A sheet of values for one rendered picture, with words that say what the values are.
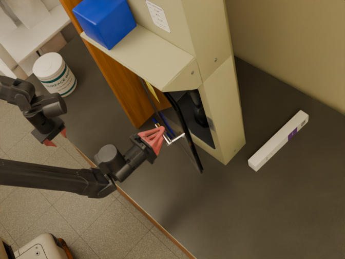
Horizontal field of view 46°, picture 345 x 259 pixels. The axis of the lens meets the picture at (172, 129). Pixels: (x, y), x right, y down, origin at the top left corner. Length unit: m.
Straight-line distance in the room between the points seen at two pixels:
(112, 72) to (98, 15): 0.37
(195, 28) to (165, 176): 0.69
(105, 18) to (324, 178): 0.84
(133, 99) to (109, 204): 1.20
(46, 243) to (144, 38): 1.53
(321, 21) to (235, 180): 0.57
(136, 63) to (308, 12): 0.58
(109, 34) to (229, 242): 0.73
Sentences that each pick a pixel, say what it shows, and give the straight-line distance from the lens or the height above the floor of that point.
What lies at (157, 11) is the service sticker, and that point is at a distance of 0.94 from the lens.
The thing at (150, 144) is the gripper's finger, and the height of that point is 1.23.
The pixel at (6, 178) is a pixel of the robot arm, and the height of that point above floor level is 1.44.
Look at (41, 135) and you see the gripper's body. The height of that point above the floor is 1.19.
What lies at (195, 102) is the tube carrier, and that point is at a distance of 1.30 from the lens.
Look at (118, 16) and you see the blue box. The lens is 1.02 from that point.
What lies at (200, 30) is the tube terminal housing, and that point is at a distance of 0.93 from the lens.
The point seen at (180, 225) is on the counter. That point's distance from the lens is 1.37.
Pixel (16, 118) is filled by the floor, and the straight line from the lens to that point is 3.26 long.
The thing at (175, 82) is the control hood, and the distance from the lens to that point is 0.94.
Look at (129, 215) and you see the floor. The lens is 2.49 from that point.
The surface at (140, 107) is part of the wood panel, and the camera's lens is 1.52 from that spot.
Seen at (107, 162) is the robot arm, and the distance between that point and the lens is 1.12.
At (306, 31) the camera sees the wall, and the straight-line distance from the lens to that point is 1.38.
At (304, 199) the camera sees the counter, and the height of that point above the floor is 0.94.
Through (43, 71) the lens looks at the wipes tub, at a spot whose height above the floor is 1.09.
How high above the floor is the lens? 2.21
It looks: 56 degrees down
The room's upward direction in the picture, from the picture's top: 24 degrees counter-clockwise
